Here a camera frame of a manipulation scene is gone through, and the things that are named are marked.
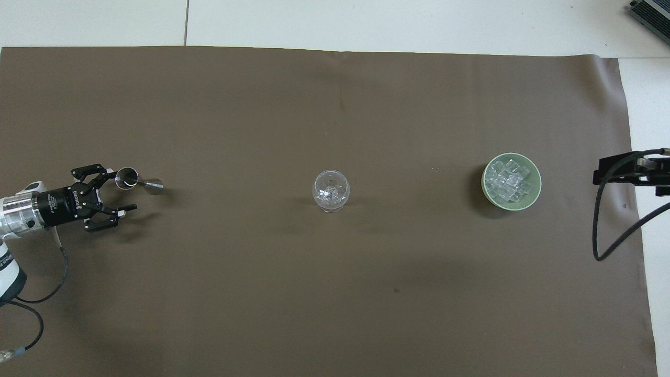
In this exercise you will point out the grey ribbed metal box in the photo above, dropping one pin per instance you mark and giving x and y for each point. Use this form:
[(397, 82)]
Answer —
[(653, 11)]

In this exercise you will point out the clear wine glass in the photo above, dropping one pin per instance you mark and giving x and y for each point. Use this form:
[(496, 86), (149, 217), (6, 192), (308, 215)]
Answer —
[(331, 190)]

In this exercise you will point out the clear ice cubes pile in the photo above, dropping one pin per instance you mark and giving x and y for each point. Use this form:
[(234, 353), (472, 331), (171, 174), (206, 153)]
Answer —
[(506, 182)]

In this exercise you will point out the green bowl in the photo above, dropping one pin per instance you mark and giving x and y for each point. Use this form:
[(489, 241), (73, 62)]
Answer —
[(534, 193)]

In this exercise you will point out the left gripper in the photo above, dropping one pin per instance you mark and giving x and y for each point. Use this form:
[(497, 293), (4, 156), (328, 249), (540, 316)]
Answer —
[(63, 205)]

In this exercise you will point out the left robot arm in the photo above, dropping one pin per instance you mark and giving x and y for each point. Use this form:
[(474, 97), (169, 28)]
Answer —
[(14, 212)]

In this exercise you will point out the steel double jigger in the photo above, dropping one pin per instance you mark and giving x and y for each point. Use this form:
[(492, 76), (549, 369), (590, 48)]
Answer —
[(137, 181)]

